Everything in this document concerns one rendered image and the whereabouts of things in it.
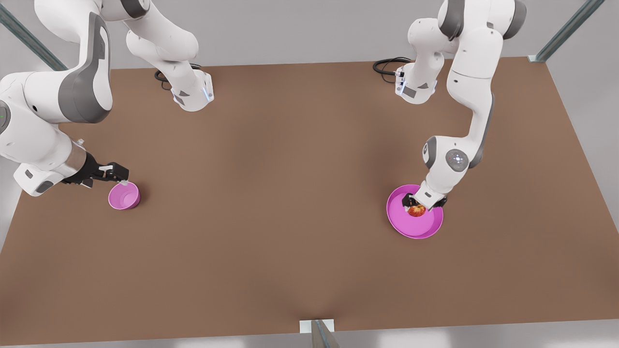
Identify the pink plate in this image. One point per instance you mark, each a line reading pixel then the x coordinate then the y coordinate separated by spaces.
pixel 411 224

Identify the red apple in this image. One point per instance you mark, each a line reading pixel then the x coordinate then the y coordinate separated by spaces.
pixel 416 210

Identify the pink bowl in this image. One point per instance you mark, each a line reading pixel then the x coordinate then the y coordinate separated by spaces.
pixel 124 195

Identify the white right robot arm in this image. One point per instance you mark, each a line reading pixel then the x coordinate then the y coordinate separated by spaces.
pixel 58 92

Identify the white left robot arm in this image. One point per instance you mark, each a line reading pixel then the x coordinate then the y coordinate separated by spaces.
pixel 471 72

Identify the silver frame post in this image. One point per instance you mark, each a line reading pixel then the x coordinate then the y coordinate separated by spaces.
pixel 31 38
pixel 566 31
pixel 320 333

